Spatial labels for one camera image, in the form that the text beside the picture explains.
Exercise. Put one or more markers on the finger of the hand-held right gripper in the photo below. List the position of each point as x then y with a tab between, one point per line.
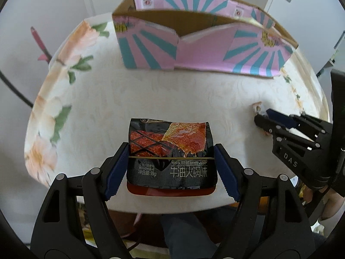
269	125
280	117

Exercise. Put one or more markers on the person's right hand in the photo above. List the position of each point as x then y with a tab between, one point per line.
335	205

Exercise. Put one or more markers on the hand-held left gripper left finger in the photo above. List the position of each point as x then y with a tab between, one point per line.
117	172

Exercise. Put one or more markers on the white refrigerator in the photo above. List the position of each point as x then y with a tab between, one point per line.
310	10

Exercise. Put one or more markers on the small pale wrapper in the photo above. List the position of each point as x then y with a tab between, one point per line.
257	108

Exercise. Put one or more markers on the pink striped cardboard box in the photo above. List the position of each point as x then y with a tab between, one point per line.
204	51

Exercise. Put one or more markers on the black snack packet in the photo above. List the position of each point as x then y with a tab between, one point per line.
167	145

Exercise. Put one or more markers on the floral tablecloth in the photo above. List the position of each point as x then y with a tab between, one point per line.
107	99

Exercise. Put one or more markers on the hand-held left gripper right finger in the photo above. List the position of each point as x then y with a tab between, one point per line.
226	172

